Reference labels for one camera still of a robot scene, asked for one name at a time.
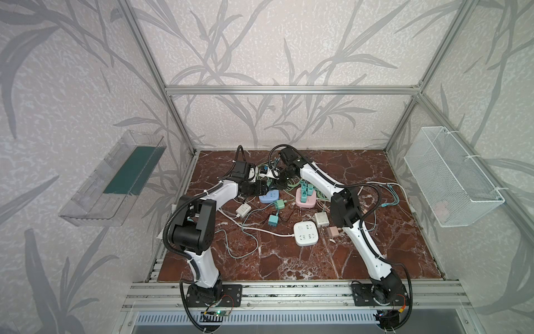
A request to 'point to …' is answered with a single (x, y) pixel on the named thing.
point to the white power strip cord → (263, 231)
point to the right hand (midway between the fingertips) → (270, 176)
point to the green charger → (280, 204)
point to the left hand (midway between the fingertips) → (264, 182)
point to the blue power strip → (271, 196)
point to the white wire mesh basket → (456, 190)
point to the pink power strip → (311, 200)
